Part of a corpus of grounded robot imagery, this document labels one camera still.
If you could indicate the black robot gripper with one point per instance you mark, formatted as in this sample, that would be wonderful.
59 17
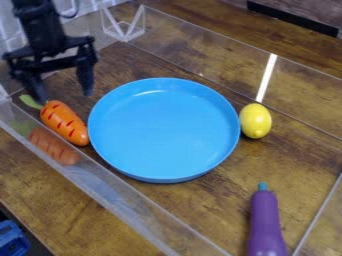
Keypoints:
51 50

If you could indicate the orange toy carrot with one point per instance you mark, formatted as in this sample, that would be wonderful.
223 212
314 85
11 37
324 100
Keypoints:
60 119

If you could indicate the white sheer curtain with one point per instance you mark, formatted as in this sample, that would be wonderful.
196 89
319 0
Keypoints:
8 30

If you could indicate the blue round plate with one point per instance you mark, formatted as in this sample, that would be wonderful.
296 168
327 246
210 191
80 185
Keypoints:
164 130

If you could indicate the yellow toy lemon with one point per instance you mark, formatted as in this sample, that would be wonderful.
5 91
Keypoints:
255 121

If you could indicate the dark wooden ledge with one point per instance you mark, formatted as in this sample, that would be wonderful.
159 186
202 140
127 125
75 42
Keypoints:
316 15

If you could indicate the blue plastic object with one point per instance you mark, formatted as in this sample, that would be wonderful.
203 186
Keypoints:
13 242

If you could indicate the purple toy eggplant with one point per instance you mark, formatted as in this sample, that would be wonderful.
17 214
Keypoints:
266 240

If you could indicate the clear acrylic enclosure wall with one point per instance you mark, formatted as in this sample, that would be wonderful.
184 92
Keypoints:
87 211

